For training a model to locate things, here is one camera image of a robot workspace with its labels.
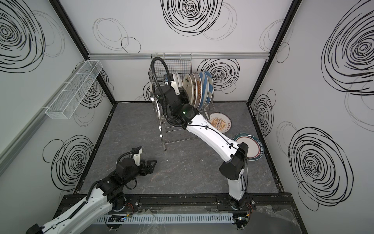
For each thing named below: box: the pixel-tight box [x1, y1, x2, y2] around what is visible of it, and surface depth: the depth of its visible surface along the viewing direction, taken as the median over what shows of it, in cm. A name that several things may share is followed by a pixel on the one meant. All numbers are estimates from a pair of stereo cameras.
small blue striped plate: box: [198, 71, 210, 110], surface depth 74 cm
